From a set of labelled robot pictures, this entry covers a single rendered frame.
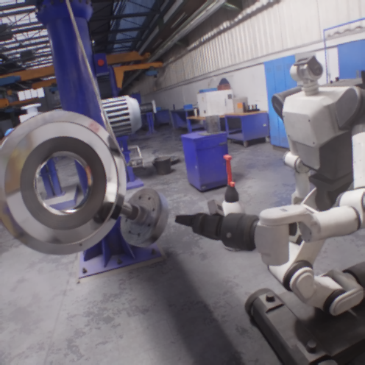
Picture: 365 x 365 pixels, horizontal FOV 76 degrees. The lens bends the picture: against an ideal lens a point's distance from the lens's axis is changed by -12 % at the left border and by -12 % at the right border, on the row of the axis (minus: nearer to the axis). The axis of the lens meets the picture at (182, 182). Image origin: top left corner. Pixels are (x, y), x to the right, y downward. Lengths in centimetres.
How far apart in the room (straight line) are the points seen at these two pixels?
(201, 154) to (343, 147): 263
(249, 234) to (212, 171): 293
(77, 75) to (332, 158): 179
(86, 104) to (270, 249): 179
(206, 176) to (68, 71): 219
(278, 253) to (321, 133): 44
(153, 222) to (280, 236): 41
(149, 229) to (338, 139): 67
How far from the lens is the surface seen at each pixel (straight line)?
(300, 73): 97
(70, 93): 214
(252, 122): 609
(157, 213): 83
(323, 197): 109
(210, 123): 352
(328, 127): 88
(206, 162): 346
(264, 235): 60
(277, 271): 112
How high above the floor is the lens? 125
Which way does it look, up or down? 18 degrees down
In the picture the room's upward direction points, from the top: 9 degrees counter-clockwise
